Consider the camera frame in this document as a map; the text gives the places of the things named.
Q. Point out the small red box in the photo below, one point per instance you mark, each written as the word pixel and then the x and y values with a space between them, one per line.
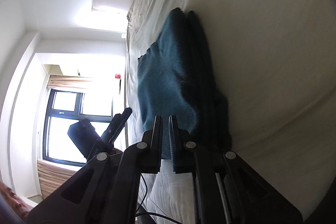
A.
pixel 117 76

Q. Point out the beige bed sheet mattress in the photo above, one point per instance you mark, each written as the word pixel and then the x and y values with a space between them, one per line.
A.
pixel 274 60

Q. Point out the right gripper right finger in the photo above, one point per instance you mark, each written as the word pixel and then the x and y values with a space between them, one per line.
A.
pixel 226 189

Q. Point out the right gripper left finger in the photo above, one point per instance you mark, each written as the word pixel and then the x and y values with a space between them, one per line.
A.
pixel 105 190

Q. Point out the dark teal knit sweater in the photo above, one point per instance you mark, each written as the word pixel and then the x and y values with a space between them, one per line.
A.
pixel 176 77

